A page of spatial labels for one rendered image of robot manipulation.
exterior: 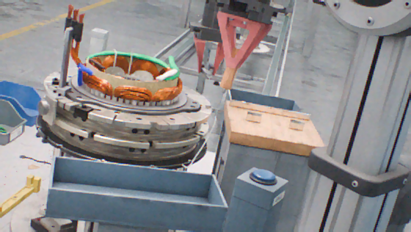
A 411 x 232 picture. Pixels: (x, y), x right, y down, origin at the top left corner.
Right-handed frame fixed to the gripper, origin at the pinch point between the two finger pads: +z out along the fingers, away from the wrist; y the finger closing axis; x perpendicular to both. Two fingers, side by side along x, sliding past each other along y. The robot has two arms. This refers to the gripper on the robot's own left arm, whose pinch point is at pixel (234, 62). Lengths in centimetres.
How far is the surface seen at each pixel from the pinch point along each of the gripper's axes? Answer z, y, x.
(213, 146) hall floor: 83, -299, -87
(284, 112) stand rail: 11.2, -44.6, 0.6
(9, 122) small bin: 38, -55, -75
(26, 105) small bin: 36, -70, -81
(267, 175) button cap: 18.3, -15.4, 6.3
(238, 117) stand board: 13.5, -34.3, -6.2
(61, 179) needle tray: 23.3, 8.0, -19.1
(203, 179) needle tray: 19.0, -2.9, -0.8
